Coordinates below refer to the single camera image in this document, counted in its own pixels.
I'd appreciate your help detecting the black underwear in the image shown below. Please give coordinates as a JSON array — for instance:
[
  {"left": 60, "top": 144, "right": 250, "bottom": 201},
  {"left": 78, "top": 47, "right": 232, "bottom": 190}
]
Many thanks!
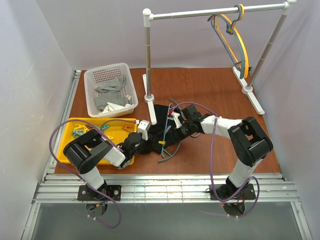
[{"left": 142, "top": 104, "right": 196, "bottom": 154}]

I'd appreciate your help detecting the teal plastic hanger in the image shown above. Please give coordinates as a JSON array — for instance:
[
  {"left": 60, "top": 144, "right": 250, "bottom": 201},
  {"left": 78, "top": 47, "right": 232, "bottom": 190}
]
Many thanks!
[{"left": 158, "top": 98, "right": 200, "bottom": 163}]

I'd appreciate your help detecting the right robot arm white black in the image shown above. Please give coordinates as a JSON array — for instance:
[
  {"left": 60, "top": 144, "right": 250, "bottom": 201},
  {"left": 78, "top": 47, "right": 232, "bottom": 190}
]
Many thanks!
[{"left": 167, "top": 104, "right": 274, "bottom": 203}]

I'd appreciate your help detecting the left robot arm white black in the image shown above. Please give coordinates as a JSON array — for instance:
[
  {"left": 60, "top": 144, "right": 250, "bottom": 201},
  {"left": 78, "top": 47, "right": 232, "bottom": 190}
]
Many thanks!
[{"left": 63, "top": 129, "right": 152, "bottom": 200}]

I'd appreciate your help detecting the grey-blue plastic hanger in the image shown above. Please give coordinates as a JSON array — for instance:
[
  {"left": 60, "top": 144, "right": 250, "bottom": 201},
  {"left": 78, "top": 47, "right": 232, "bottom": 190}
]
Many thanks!
[{"left": 207, "top": 4, "right": 247, "bottom": 79}]

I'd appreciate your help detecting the yellow plastic hanger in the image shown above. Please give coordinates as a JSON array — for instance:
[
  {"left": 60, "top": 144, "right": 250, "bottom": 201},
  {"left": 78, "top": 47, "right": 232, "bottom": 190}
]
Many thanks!
[{"left": 210, "top": 4, "right": 249, "bottom": 79}]

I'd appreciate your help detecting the orange clothespin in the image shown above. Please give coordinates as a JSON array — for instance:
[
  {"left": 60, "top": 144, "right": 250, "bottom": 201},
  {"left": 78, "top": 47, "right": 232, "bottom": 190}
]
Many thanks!
[{"left": 122, "top": 125, "right": 133, "bottom": 133}]

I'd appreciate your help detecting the yellow plastic tray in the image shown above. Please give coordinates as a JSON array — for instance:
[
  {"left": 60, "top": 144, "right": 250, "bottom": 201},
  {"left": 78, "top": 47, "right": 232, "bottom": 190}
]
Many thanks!
[{"left": 56, "top": 118, "right": 138, "bottom": 164}]

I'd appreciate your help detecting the white cloth in basket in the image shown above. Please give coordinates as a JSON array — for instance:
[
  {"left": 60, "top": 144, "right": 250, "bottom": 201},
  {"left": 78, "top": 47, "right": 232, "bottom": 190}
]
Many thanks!
[{"left": 102, "top": 95, "right": 133, "bottom": 113}]

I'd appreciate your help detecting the pale yellow clothespin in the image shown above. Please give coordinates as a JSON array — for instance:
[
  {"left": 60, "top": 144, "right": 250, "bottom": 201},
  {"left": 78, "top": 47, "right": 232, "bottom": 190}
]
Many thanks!
[{"left": 73, "top": 123, "right": 90, "bottom": 133}]

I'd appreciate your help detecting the grey cloth in basket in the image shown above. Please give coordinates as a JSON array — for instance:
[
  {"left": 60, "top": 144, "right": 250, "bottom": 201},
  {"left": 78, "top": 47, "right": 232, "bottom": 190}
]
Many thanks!
[{"left": 94, "top": 75, "right": 127, "bottom": 112}]

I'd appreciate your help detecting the teal clothespin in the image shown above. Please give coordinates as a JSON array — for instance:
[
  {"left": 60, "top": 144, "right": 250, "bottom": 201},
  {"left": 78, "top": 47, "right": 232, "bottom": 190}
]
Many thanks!
[{"left": 72, "top": 129, "right": 85, "bottom": 139}]

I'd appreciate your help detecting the white metal clothes rack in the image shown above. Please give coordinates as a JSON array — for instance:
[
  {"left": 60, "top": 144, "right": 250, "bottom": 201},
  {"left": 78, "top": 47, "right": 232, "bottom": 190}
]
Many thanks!
[{"left": 142, "top": 0, "right": 296, "bottom": 125}]

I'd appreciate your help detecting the white plastic laundry basket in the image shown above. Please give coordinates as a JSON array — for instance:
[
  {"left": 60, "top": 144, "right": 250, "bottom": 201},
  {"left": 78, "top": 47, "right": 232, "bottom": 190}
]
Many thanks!
[{"left": 84, "top": 63, "right": 139, "bottom": 118}]

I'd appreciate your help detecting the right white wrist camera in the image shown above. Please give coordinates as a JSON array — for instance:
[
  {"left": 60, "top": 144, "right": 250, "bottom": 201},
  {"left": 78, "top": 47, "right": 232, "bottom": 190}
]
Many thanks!
[{"left": 167, "top": 111, "right": 183, "bottom": 129}]

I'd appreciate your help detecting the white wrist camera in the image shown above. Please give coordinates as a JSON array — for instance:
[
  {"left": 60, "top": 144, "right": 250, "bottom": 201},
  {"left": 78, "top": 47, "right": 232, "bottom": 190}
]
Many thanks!
[
  {"left": 137, "top": 120, "right": 151, "bottom": 141},
  {"left": 167, "top": 111, "right": 183, "bottom": 129}
]

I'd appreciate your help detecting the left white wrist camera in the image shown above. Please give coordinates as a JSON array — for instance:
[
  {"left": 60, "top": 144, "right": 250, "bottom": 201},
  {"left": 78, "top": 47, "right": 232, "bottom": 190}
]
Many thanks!
[{"left": 137, "top": 120, "right": 151, "bottom": 141}]

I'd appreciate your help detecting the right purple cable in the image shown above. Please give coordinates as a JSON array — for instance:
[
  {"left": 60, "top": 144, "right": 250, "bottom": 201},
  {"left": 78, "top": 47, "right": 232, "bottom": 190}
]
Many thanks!
[{"left": 171, "top": 101, "right": 261, "bottom": 221}]

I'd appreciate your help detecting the purple cable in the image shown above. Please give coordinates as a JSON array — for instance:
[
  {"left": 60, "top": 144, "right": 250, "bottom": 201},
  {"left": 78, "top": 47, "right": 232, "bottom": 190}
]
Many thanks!
[
  {"left": 48, "top": 118, "right": 138, "bottom": 229},
  {"left": 171, "top": 101, "right": 261, "bottom": 221}
]

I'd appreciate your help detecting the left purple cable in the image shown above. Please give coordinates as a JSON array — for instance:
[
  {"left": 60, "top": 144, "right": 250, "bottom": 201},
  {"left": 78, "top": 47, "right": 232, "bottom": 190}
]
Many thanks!
[{"left": 48, "top": 118, "right": 138, "bottom": 229}]

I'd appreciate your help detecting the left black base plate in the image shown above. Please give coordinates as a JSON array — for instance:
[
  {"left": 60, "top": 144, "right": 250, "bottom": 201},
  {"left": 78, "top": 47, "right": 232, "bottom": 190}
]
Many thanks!
[{"left": 77, "top": 184, "right": 122, "bottom": 201}]

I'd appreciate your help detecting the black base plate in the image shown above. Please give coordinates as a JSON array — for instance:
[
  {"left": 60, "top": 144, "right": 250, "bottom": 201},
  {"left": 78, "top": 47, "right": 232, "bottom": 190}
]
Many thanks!
[
  {"left": 77, "top": 184, "right": 122, "bottom": 201},
  {"left": 205, "top": 183, "right": 256, "bottom": 200}
]

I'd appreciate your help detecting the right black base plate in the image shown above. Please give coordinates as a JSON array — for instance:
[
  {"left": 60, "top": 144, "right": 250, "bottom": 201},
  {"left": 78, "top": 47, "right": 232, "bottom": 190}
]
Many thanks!
[{"left": 205, "top": 183, "right": 256, "bottom": 200}]

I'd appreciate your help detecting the aluminium rail frame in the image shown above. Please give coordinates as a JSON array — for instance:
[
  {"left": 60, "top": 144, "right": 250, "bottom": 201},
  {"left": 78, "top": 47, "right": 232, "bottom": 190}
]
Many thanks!
[{"left": 21, "top": 69, "right": 313, "bottom": 240}]

